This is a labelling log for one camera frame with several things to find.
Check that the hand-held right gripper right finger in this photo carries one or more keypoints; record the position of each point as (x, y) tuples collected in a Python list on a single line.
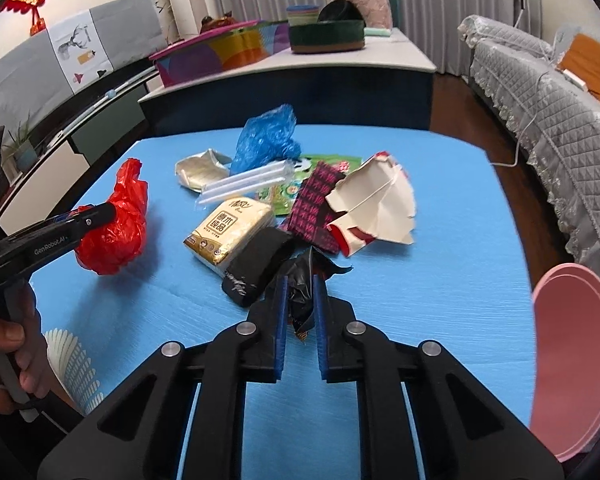
[(318, 330)]

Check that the red plastic bag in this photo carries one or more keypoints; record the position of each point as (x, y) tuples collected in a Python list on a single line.
[(112, 240)]

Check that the blue plastic bag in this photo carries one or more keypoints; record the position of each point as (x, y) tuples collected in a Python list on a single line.
[(265, 140)]

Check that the white pleated object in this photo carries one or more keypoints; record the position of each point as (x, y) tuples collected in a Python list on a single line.
[(72, 365)]

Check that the small potted plant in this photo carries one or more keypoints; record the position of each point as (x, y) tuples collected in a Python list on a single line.
[(20, 150)]

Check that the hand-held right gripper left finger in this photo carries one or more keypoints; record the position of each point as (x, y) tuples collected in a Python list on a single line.
[(281, 330)]

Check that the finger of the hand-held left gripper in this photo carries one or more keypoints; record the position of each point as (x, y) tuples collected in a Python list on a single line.
[(92, 215)]

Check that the torn white paper box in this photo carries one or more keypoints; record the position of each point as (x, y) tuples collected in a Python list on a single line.
[(375, 200)]

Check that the colourful lidded box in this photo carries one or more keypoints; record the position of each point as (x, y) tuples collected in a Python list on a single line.
[(220, 55)]

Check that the pink lace basket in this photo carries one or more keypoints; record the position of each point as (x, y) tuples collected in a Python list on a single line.
[(375, 5)]

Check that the orange cushion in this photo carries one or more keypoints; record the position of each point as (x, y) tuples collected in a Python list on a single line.
[(597, 67)]

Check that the white-topped coffee table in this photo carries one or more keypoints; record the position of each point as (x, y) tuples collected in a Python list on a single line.
[(380, 60)]

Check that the grey covered television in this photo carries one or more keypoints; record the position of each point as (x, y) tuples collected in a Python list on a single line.
[(120, 25)]

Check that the dark green round bowl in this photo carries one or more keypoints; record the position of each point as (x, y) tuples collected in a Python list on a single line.
[(325, 37)]

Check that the green panda snack packet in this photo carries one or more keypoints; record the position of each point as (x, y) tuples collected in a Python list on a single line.
[(280, 195)]

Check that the grey quilted sofa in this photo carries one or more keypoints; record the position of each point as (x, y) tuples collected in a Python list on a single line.
[(555, 125)]

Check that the pink round plate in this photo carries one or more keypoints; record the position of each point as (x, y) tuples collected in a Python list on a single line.
[(570, 360)]

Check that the light green folded cloth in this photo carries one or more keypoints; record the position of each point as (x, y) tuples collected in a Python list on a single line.
[(377, 31)]

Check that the beige tissue pack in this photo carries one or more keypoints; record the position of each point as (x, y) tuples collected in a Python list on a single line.
[(225, 230)]

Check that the black plastic wrapper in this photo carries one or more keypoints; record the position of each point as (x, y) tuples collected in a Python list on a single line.
[(300, 280)]

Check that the black soft pouch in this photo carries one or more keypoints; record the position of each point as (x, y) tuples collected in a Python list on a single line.
[(255, 270)]

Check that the clear plastic straw wrapper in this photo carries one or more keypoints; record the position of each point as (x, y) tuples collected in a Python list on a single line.
[(245, 180)]

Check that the grey curtain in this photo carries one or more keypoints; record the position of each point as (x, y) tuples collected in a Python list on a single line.
[(440, 0)]

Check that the maroon patterned packet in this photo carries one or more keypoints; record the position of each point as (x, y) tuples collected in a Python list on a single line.
[(312, 205)]

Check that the black bowl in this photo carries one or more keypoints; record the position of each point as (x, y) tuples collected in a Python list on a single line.
[(337, 10)]

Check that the silver foil packet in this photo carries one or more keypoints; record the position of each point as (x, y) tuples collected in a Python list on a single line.
[(200, 172)]

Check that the white power adapter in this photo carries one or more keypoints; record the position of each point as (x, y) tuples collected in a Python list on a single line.
[(576, 79)]

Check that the person's left hand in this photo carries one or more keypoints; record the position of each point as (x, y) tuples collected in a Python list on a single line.
[(0, 335)]

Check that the television cabinet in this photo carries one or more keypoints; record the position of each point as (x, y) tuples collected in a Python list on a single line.
[(95, 125)]

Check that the stack of coloured bowls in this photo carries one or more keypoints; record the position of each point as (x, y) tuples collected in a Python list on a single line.
[(302, 15)]

